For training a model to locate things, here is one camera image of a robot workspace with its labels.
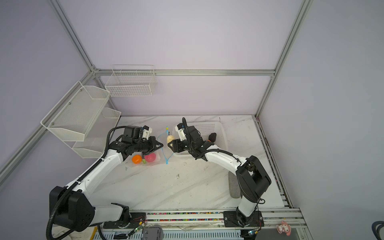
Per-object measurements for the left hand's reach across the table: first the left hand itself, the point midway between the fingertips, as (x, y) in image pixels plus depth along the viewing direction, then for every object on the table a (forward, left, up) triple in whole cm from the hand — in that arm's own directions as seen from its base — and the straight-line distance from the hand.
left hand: (162, 145), depth 80 cm
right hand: (+2, -4, -1) cm, 5 cm away
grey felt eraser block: (-16, -40, -16) cm, 46 cm away
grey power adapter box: (-37, +2, -19) cm, 42 cm away
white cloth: (-37, +45, -15) cm, 60 cm away
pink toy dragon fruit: (0, +10, -14) cm, 17 cm away
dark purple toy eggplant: (0, +15, -18) cm, 23 cm away
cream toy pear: (+3, -4, +2) cm, 6 cm away
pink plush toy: (-35, -60, -16) cm, 72 cm away
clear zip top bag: (-1, -2, -1) cm, 2 cm away
